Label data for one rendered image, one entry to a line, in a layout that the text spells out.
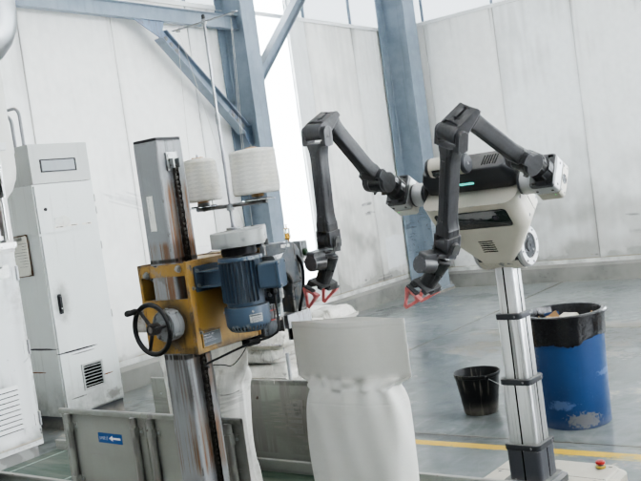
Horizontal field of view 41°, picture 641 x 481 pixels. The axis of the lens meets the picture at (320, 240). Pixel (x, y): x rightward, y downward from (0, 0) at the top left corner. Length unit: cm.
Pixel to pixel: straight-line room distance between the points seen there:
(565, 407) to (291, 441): 189
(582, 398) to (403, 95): 740
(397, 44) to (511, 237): 885
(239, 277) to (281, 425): 112
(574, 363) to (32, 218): 401
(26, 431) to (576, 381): 334
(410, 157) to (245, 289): 908
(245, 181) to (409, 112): 895
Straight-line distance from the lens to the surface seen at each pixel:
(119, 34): 843
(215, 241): 285
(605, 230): 1109
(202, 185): 313
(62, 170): 695
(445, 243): 280
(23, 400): 583
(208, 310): 298
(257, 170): 294
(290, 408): 375
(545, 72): 1128
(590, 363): 509
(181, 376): 302
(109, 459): 382
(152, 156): 297
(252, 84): 906
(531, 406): 346
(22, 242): 694
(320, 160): 300
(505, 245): 328
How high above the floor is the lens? 150
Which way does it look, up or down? 3 degrees down
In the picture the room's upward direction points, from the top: 8 degrees counter-clockwise
